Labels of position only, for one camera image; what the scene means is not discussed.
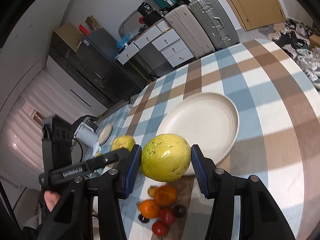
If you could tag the large cream plate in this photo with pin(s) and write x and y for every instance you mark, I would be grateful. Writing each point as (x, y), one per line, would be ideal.
(210, 120)

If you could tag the small cream plate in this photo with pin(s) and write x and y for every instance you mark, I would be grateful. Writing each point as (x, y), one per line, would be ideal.
(105, 134)

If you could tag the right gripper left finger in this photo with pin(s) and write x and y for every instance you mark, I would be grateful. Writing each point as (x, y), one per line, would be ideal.
(72, 216)

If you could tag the wooden door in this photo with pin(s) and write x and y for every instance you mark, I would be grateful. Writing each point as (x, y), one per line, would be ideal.
(253, 14)

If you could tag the green yellow guava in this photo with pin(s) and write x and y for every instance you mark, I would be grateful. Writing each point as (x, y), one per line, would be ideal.
(165, 158)

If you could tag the white kettle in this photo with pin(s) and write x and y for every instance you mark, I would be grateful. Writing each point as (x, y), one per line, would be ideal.
(86, 134)

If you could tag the person left hand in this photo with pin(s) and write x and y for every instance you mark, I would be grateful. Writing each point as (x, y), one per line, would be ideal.
(51, 199)

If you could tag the small brown pear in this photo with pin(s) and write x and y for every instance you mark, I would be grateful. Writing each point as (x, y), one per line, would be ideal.
(151, 191)

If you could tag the white drawer desk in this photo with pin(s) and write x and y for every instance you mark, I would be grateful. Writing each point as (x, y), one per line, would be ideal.
(165, 39)

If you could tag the orange tangerine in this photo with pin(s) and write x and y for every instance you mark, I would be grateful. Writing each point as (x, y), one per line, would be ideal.
(165, 195)
(148, 208)

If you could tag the checkered tablecloth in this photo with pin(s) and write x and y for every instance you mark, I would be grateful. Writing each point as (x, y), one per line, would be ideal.
(278, 107)

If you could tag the silver suitcase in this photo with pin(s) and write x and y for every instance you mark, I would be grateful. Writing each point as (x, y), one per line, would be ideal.
(215, 22)

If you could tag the wrinkled yellow guava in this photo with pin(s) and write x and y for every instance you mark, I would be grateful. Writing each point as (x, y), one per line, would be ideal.
(124, 141)

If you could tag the cardboard box on floor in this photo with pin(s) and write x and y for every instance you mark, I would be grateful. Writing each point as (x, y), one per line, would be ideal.
(314, 41)

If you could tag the red tomato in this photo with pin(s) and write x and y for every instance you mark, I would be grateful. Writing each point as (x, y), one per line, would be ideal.
(167, 216)
(160, 229)

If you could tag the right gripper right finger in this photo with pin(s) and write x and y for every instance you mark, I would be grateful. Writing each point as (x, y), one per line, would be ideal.
(260, 215)

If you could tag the beige suitcase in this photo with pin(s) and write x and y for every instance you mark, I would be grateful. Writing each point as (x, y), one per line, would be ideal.
(190, 31)

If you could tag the dark plum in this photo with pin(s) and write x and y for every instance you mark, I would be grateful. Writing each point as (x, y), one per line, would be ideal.
(143, 219)
(179, 211)

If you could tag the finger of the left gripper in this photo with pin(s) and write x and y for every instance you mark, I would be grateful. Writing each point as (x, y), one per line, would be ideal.
(68, 173)

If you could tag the black refrigerator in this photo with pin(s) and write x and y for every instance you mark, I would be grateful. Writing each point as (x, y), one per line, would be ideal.
(91, 62)

